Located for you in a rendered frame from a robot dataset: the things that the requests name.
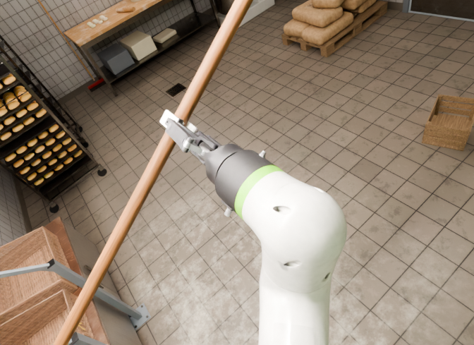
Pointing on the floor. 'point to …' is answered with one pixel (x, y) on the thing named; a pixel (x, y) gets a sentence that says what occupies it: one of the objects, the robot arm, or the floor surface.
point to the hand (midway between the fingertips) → (178, 125)
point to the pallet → (379, 9)
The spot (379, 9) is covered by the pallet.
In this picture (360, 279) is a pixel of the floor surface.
